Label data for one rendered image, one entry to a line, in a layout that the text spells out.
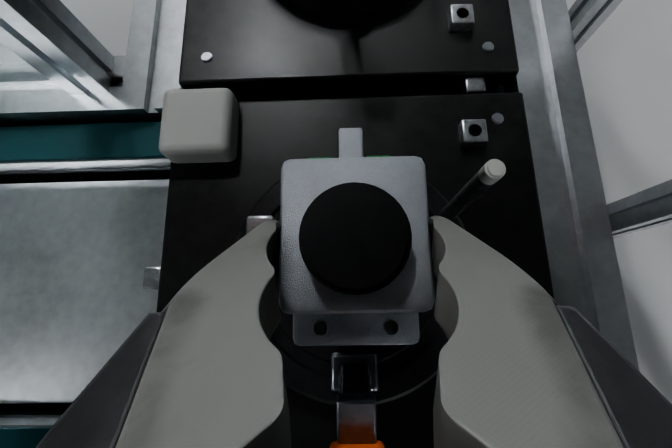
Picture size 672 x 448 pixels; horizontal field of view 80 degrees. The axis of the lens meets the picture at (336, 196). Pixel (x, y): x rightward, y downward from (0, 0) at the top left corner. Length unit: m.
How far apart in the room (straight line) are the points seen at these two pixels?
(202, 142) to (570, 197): 0.24
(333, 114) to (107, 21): 0.32
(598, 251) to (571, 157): 0.06
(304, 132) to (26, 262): 0.24
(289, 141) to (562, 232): 0.19
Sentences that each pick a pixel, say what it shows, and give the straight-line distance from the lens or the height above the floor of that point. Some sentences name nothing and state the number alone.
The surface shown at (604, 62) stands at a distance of 0.50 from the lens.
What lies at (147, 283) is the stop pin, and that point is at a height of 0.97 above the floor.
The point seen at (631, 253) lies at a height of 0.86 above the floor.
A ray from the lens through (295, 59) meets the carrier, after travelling 0.31.
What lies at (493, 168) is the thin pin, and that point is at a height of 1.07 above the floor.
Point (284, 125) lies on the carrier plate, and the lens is 0.28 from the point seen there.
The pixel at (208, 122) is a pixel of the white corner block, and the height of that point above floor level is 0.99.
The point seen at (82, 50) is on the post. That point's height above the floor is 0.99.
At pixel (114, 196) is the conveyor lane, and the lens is 0.37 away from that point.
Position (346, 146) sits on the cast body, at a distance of 0.17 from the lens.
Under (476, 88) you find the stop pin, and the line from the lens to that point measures 0.31.
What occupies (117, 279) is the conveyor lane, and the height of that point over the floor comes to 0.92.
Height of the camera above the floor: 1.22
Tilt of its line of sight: 75 degrees down
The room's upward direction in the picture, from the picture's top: 8 degrees counter-clockwise
